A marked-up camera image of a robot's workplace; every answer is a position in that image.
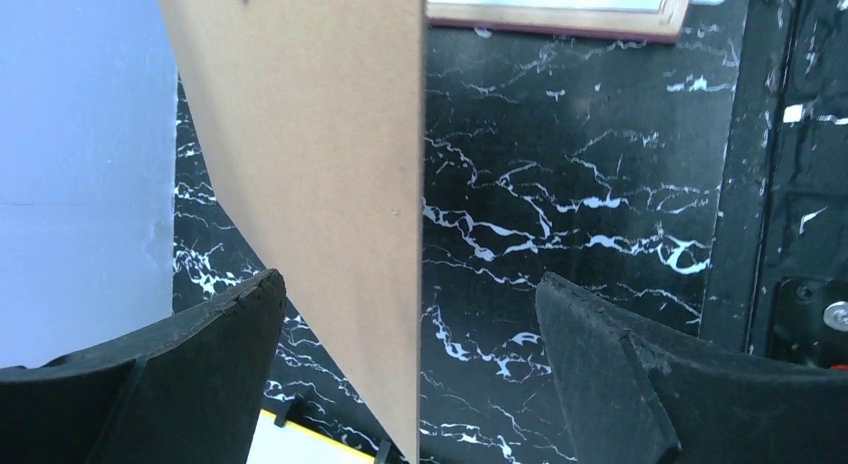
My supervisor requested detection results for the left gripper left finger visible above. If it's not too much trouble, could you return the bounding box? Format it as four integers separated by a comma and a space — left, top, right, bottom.
1, 269, 286, 463

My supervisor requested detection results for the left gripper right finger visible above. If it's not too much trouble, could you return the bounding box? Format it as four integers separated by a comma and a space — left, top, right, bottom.
535, 273, 847, 463

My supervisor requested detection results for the brown backing board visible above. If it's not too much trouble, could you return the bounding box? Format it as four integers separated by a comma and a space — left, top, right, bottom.
158, 0, 426, 462

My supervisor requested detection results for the pink wooden picture frame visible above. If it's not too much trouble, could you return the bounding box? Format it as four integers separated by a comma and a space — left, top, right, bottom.
426, 0, 691, 43

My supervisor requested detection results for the yellow-framed whiteboard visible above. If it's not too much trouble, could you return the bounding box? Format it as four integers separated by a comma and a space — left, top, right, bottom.
246, 410, 374, 464

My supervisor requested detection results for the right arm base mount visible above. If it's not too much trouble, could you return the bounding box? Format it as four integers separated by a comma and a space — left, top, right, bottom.
743, 273, 847, 369

